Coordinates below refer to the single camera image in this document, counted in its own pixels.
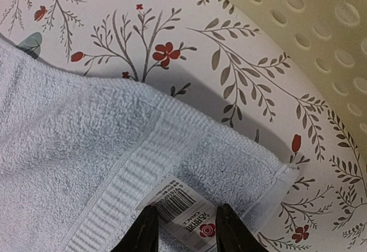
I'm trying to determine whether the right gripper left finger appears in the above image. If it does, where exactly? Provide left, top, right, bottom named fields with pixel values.
left=111, top=205, right=158, bottom=252

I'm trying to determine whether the light blue towel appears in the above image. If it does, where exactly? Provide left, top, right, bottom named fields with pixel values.
left=1, top=41, right=298, bottom=251

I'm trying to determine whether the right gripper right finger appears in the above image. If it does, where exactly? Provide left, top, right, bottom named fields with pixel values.
left=215, top=203, right=267, bottom=252

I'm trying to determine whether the green plastic basket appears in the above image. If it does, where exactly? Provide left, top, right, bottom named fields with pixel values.
left=228, top=0, right=366, bottom=155

